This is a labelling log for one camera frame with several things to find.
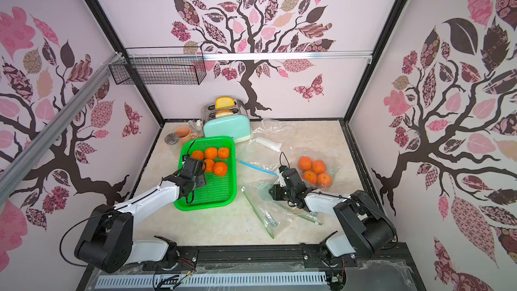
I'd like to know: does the orange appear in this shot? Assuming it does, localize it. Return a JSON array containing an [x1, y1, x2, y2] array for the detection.
[[204, 147, 218, 160], [218, 148, 230, 160], [191, 150, 205, 160], [212, 162, 228, 177], [204, 158, 215, 173]]

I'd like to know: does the clear green-zip bag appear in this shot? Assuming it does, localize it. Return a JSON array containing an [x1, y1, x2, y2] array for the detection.
[[240, 180, 323, 239]]

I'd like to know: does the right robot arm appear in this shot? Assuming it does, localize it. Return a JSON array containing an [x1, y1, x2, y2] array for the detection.
[[269, 165, 397, 258]]

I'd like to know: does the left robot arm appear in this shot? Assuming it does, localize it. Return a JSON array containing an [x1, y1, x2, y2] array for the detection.
[[74, 156, 207, 273]]

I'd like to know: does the clear green-strip bag of oranges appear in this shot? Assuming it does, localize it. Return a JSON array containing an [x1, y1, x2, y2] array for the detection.
[[292, 148, 341, 191]]

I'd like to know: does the green plastic basket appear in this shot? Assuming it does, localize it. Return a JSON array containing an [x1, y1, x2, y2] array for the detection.
[[174, 136, 237, 212]]

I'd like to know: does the pink ceramic mug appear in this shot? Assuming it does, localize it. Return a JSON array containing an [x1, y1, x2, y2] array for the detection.
[[174, 126, 199, 144]]

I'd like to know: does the mint green toaster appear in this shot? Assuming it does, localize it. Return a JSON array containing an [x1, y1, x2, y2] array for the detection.
[[201, 99, 253, 144]]

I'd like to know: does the yellow toast slice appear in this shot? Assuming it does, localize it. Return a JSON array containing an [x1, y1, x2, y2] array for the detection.
[[214, 96, 236, 109]]

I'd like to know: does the white slotted cable duct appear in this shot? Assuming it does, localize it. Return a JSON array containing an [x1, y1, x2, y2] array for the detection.
[[93, 272, 327, 290]]

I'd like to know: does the black wire wall basket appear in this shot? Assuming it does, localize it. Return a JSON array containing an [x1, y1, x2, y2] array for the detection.
[[109, 44, 208, 86]]

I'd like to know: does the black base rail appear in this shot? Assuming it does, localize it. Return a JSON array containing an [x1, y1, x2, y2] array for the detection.
[[76, 243, 425, 290]]

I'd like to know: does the aluminium rail bar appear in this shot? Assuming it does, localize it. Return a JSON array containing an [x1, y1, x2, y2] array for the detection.
[[1, 52, 123, 202]]

